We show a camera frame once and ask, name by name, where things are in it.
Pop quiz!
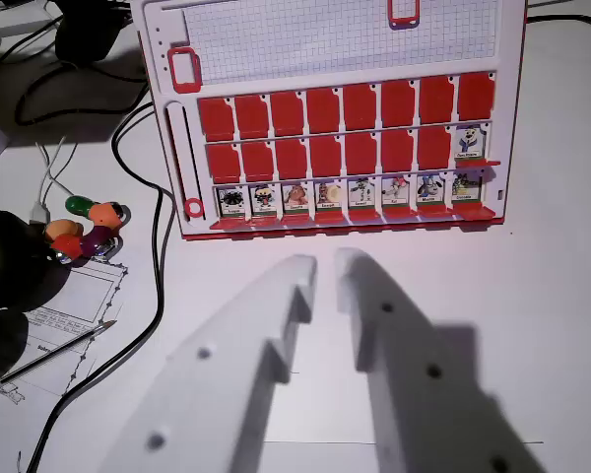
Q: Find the black rounded device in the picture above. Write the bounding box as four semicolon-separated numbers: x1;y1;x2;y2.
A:
53;0;132;63

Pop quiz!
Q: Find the white flat device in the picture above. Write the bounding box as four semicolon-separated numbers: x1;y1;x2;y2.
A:
0;0;63;40

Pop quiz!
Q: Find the looped black cable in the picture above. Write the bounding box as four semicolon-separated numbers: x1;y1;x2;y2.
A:
14;61;152;127

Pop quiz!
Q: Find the black fabric bundle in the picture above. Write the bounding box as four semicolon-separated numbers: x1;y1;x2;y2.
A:
0;209;73;383

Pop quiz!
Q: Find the thin black cable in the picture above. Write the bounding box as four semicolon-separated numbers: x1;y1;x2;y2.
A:
525;13;591;41

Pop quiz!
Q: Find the colourful bead chain toy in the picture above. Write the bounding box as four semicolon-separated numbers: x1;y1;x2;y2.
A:
43;194;127;266

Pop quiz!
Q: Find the thin dark pen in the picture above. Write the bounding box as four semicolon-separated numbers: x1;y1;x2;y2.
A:
0;319;119;384

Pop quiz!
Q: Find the white cable with plug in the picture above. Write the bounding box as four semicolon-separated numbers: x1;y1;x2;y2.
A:
29;137;80;226

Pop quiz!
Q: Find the printed paper sheet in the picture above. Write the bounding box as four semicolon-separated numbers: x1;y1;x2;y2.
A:
0;255;132;473

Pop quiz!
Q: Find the red and white game board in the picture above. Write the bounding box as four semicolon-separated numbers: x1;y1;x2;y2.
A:
130;0;528;242

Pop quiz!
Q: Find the long black cable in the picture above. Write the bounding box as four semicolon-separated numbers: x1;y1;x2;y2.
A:
27;101;178;473

